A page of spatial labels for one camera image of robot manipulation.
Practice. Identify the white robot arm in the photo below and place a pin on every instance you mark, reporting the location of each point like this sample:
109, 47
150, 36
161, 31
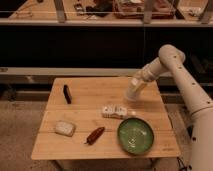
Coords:
200, 105

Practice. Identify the black eraser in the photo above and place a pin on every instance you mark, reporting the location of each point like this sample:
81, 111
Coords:
67, 94

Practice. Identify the metal shelf rack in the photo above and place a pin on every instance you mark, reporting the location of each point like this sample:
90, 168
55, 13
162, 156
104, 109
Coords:
44, 39

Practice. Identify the red chili pepper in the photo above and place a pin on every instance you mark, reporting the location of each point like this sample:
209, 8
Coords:
94, 135

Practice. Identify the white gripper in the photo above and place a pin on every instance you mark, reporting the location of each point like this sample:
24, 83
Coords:
144, 75

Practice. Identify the green ceramic plate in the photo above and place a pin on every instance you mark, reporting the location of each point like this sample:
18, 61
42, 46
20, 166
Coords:
135, 136

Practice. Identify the plastic tray with items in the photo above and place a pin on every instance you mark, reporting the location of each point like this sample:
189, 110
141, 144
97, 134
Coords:
162, 9

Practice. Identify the white wrapped snack pack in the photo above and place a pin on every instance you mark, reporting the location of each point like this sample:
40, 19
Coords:
114, 111

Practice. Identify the white ceramic cup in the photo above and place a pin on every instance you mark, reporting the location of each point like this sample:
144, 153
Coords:
134, 88

